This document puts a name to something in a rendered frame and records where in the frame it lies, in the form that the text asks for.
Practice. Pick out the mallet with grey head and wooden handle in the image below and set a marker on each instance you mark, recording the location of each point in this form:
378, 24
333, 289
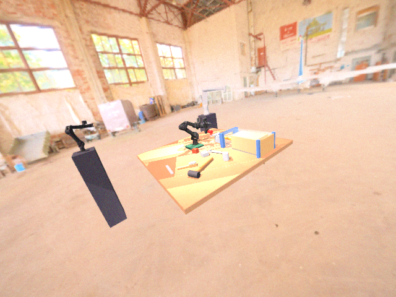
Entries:
196, 173

